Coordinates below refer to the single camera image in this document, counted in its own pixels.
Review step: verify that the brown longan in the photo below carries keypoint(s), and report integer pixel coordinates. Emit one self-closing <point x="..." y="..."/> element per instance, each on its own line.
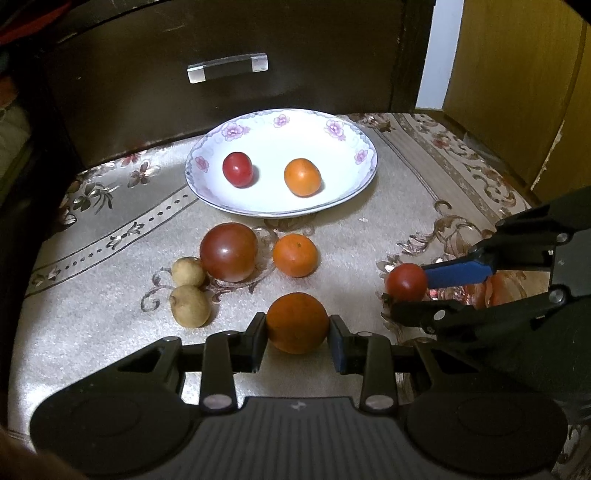
<point x="190" y="306"/>
<point x="188" y="271"/>

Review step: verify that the yellow wooden cabinet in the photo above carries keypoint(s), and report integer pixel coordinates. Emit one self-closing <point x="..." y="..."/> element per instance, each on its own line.
<point x="508" y="92"/>

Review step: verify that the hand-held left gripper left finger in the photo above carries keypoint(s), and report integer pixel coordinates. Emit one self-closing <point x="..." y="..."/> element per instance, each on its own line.
<point x="255" y="341"/>

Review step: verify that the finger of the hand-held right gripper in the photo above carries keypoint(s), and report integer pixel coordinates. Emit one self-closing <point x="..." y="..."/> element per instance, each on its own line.
<point x="429" y="314"/>
<point x="455" y="273"/>

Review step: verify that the white floral plate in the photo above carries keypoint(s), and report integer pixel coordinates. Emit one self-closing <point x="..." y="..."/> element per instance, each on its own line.
<point x="272" y="147"/>

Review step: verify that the small red tomato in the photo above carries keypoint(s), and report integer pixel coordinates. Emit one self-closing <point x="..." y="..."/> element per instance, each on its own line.
<point x="238" y="170"/>
<point x="404" y="282"/>

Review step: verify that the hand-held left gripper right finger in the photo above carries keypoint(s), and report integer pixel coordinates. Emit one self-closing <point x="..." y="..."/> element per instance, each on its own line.
<point x="338" y="348"/>

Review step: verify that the large dark red tomato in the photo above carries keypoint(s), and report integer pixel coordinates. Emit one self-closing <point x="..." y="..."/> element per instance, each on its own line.
<point x="228" y="251"/>

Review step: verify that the orange tangerine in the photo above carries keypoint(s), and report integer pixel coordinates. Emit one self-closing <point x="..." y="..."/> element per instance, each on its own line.
<point x="295" y="255"/>
<point x="302" y="177"/>
<point x="298" y="323"/>

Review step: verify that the beige floral cloth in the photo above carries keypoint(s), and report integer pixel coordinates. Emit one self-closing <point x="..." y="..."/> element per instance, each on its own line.
<point x="115" y="300"/>

